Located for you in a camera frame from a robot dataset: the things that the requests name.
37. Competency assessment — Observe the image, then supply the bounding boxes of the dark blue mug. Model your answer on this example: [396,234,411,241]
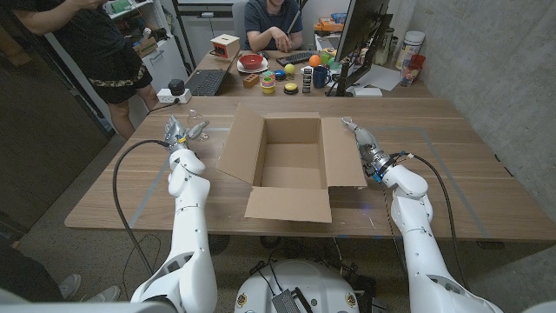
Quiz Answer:
[312,65,333,90]

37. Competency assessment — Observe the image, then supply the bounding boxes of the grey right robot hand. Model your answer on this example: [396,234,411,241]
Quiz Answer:
[341,116,394,177]

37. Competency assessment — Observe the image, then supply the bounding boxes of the standing person in black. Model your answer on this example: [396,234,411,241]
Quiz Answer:
[11,0,160,139]

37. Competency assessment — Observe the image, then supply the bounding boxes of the wooden desk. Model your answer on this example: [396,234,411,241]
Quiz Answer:
[184,50,435,99]

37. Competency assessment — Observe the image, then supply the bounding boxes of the white paper sheet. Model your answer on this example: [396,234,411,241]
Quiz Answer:
[355,63,403,92]

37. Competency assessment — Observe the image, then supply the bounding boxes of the dark bottle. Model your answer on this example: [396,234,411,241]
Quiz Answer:
[375,26,395,66]

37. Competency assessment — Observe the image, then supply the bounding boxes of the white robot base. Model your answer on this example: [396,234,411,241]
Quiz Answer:
[234,259,361,313]

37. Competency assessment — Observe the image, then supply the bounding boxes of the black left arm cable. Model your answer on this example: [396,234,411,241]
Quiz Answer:
[111,138,173,277]

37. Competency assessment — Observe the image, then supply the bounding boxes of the clear plastic bottle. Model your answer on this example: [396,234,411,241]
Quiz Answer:
[186,108,209,143]

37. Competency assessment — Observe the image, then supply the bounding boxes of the black laptop keyboard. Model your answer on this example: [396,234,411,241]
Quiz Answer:
[185,69,228,97]

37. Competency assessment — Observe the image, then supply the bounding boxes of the small wooden box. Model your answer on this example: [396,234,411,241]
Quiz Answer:
[209,33,241,61]

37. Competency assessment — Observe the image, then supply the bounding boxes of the white canister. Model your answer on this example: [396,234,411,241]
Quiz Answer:
[394,30,427,70]

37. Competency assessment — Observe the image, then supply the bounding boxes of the white power strip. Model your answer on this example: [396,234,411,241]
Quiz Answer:
[156,88,193,104]

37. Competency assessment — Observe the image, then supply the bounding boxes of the small white flat box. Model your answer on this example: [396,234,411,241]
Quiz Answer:
[352,86,384,97]

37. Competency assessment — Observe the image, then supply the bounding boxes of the black round fan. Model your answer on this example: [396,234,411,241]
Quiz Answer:
[208,234,231,256]

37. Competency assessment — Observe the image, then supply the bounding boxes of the stacked coloured cups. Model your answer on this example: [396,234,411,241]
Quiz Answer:
[260,70,277,95]

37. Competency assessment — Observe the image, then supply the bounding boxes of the small cardboard box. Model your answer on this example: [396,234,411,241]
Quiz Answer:
[133,36,160,58]

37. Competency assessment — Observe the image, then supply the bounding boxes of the white shelf cabinet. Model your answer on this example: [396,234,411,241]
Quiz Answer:
[106,0,190,95]

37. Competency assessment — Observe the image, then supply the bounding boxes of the white plate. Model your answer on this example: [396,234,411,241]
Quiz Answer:
[236,58,269,74]

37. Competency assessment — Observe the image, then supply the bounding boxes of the open cardboard box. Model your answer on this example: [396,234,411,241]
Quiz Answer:
[215,103,368,223]

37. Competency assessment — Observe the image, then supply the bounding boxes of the seated person in blue shirt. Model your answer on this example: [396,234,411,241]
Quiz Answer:
[242,0,304,54]

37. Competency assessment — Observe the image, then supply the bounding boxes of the black computer monitor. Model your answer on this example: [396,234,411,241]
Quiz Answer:
[326,0,394,97]

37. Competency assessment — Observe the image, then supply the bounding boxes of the grey shoe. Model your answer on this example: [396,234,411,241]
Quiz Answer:
[58,273,82,301]
[84,285,122,303]

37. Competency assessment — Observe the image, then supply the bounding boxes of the orange box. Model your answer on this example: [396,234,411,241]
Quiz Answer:
[314,17,345,34]

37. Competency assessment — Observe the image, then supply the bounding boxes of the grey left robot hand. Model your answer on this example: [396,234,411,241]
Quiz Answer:
[163,114,210,153]

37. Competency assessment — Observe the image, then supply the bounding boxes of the red bowl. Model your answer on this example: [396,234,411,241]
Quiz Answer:
[238,53,265,70]

